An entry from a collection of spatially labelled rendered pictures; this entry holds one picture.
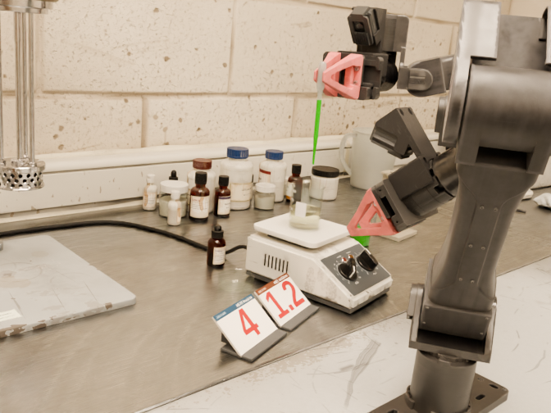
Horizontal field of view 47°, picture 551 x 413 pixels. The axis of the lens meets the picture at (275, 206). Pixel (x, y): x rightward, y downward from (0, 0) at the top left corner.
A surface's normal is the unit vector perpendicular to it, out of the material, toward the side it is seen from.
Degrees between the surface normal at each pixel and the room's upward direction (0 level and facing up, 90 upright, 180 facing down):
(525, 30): 69
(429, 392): 90
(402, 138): 90
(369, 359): 0
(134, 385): 0
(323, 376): 0
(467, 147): 122
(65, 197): 90
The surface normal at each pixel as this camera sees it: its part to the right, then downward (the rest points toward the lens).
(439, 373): -0.38, 0.22
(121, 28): 0.67, 0.26
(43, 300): 0.09, -0.96
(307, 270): -0.59, 0.16
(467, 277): -0.26, 0.71
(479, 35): -0.10, -0.53
